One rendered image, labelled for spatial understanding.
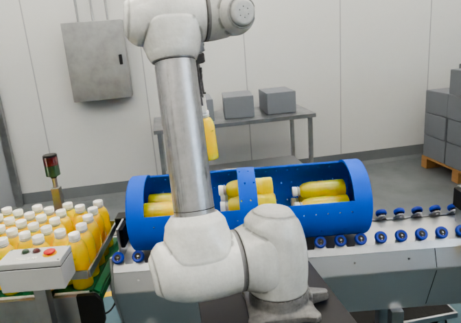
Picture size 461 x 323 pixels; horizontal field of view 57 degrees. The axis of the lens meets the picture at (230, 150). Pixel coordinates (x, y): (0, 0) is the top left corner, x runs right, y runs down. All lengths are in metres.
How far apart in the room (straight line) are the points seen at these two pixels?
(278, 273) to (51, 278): 0.74
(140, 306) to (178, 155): 0.87
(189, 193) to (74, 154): 4.15
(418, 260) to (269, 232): 0.84
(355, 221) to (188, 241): 0.77
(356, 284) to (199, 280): 0.86
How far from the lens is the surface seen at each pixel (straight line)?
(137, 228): 1.55
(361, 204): 1.56
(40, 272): 1.48
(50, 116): 5.05
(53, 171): 2.08
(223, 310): 1.19
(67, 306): 1.66
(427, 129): 5.42
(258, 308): 1.13
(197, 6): 1.04
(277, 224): 1.03
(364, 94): 5.48
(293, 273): 1.07
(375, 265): 1.70
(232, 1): 1.04
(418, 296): 1.89
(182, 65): 1.01
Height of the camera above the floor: 1.73
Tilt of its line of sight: 16 degrees down
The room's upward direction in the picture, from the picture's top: 5 degrees counter-clockwise
